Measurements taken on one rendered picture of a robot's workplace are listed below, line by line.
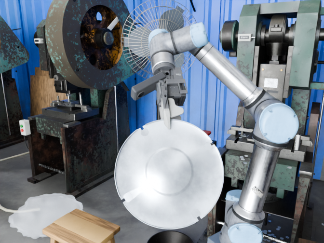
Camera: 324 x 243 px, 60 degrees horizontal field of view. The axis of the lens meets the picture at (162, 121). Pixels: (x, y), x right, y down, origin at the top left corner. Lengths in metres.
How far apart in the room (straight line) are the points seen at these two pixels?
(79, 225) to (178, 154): 1.02
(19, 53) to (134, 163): 3.38
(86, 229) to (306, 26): 1.55
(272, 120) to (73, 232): 1.16
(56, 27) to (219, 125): 1.91
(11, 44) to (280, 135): 3.48
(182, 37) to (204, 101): 2.26
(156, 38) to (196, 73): 2.25
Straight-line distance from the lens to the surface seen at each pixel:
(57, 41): 2.16
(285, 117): 0.94
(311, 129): 2.10
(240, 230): 1.09
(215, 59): 1.04
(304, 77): 1.68
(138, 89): 0.81
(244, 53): 1.72
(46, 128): 2.72
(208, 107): 3.17
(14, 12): 5.17
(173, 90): 0.83
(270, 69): 1.74
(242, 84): 1.06
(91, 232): 1.62
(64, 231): 1.66
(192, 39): 0.92
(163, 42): 0.93
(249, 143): 1.77
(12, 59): 3.96
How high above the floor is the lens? 1.27
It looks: 15 degrees down
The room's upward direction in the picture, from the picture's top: straight up
